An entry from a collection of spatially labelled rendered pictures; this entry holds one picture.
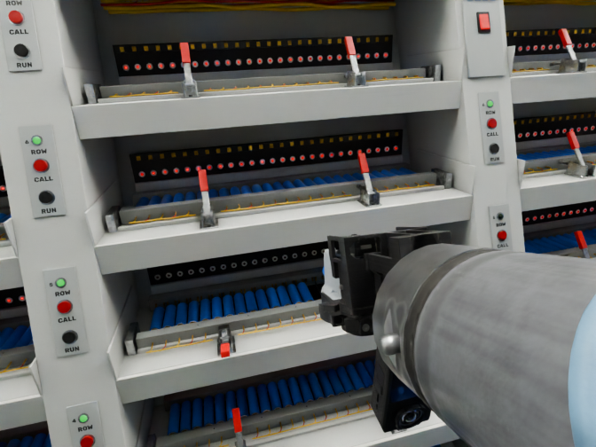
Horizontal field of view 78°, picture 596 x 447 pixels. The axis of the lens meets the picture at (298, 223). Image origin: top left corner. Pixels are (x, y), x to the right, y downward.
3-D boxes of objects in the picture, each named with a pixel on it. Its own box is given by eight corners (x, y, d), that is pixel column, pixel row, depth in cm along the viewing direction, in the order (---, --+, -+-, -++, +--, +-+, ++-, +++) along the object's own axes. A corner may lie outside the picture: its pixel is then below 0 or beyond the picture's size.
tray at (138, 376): (481, 326, 66) (487, 280, 63) (121, 404, 54) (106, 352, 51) (420, 274, 85) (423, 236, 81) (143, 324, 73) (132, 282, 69)
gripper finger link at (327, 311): (348, 285, 39) (388, 301, 31) (350, 301, 39) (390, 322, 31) (307, 292, 38) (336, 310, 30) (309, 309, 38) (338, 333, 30)
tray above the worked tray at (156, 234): (470, 219, 65) (480, 140, 60) (101, 275, 53) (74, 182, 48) (411, 190, 84) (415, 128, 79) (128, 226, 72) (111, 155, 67)
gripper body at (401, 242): (398, 225, 36) (482, 227, 24) (408, 314, 36) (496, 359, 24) (321, 235, 34) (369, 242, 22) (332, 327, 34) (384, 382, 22)
